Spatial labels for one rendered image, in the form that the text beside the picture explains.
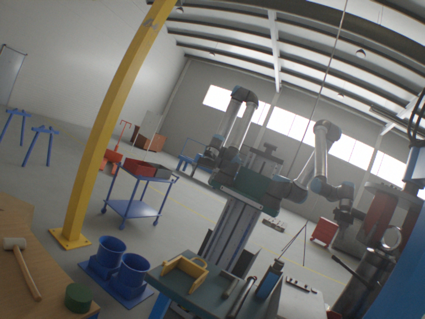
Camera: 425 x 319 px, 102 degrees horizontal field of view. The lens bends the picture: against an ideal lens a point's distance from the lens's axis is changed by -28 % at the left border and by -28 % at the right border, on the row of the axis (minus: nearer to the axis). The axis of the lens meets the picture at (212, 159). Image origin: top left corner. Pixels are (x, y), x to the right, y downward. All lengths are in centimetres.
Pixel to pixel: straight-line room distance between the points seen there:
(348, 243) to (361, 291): 802
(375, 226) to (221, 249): 156
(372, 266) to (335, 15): 556
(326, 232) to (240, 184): 675
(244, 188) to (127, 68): 164
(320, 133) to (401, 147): 1449
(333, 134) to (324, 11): 463
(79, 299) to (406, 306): 118
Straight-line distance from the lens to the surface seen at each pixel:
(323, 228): 870
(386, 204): 132
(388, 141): 1583
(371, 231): 132
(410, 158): 153
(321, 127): 182
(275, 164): 215
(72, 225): 283
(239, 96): 204
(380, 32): 626
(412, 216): 165
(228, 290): 111
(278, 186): 194
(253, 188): 214
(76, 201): 272
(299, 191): 200
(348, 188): 151
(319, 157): 164
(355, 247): 955
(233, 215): 230
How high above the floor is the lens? 164
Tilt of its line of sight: 3 degrees down
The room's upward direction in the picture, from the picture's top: 23 degrees clockwise
